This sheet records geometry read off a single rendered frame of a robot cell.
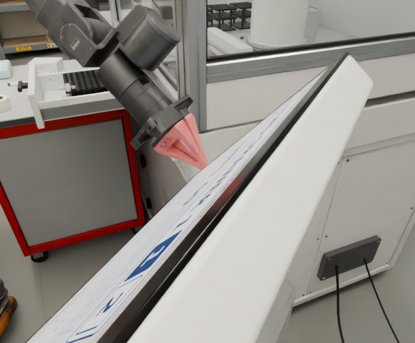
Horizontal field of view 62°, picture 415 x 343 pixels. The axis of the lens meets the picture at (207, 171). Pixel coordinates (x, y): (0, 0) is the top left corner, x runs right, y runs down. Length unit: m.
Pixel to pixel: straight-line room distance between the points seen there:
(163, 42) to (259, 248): 0.36
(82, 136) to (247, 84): 0.85
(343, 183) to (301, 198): 0.94
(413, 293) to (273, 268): 1.68
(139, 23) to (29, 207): 1.24
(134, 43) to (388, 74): 0.70
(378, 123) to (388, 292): 0.92
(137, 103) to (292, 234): 0.35
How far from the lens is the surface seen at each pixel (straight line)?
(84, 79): 1.24
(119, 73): 0.51
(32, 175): 1.54
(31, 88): 1.14
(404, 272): 1.90
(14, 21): 5.37
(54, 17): 0.56
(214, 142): 0.79
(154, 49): 0.49
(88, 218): 1.69
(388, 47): 0.98
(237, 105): 0.77
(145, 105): 0.50
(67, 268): 1.81
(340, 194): 1.18
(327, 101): 0.31
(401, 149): 1.25
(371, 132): 1.08
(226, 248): 0.16
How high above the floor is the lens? 1.31
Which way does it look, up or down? 35 degrees down
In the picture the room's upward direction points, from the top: straight up
